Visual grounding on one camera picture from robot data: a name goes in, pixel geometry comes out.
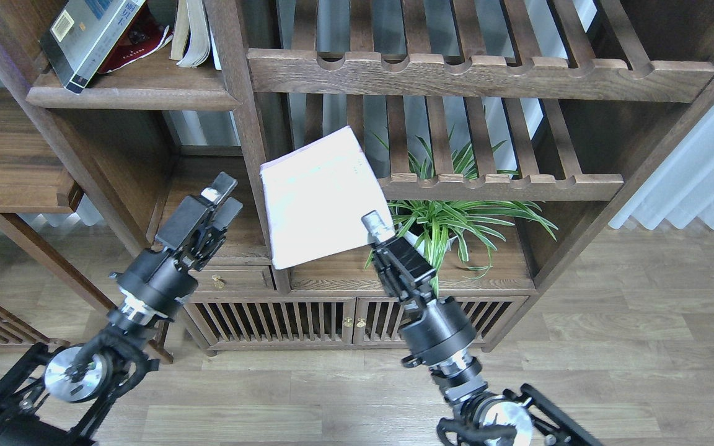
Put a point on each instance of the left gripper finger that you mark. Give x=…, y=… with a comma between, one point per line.
x=223, y=214
x=189, y=227

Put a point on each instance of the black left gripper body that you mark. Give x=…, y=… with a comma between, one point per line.
x=157, y=283

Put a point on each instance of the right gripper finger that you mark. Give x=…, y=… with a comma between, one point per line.
x=399, y=266

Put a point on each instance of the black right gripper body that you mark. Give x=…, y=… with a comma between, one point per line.
x=437, y=331

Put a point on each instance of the white lavender book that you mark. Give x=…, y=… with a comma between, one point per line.
x=316, y=197

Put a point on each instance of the red paperback book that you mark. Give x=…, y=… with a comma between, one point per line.
x=144, y=36

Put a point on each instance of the yellow-green black book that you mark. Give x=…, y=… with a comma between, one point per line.
x=82, y=35

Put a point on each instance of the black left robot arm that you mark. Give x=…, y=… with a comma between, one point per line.
x=101, y=371

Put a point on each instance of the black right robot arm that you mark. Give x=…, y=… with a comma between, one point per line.
x=482, y=417

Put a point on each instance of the beige upright books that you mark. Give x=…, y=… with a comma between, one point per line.
x=192, y=42

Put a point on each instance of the white plant pot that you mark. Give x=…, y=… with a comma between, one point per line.
x=421, y=237

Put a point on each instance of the green spider plant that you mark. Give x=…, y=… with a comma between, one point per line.
x=478, y=218

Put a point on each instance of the brass drawer knob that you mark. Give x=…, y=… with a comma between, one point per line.
x=217, y=282

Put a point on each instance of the brass cabinet door knobs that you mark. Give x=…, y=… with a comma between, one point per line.
x=350, y=322

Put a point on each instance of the wooden side table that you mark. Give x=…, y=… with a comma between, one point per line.
x=34, y=181

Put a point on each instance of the white curtain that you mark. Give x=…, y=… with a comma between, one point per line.
x=682, y=188

